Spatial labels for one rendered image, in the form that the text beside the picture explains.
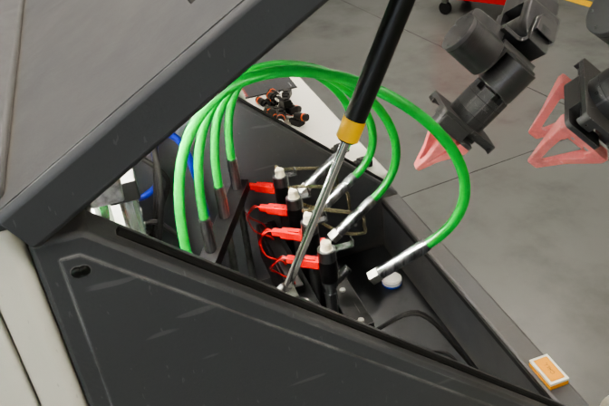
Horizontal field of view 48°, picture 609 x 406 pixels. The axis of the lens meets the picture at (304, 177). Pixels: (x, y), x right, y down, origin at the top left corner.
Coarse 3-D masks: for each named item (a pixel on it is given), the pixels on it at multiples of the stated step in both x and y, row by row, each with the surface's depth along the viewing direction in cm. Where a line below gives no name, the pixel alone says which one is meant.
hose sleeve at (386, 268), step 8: (424, 240) 90; (408, 248) 91; (416, 248) 90; (424, 248) 89; (400, 256) 91; (408, 256) 90; (416, 256) 90; (384, 264) 92; (392, 264) 91; (400, 264) 91; (384, 272) 92; (392, 272) 92
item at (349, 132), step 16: (400, 0) 49; (384, 16) 50; (400, 16) 50; (384, 32) 51; (400, 32) 51; (384, 48) 51; (368, 64) 52; (384, 64) 52; (368, 80) 52; (352, 96) 53; (368, 96) 53; (352, 112) 53; (368, 112) 54; (352, 128) 54; (352, 144) 55; (336, 160) 55; (336, 176) 56; (320, 192) 57; (320, 208) 57; (304, 240) 59; (288, 272) 60; (288, 288) 61
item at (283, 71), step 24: (264, 72) 78; (288, 72) 78; (312, 72) 78; (336, 72) 78; (216, 96) 80; (384, 96) 79; (192, 120) 82; (432, 120) 80; (456, 168) 83; (456, 216) 87; (432, 240) 89
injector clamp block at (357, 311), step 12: (264, 240) 125; (288, 252) 121; (276, 276) 121; (300, 276) 115; (336, 288) 112; (348, 288) 111; (312, 300) 110; (324, 300) 117; (348, 300) 109; (360, 300) 109; (348, 312) 106; (360, 312) 106; (372, 324) 104
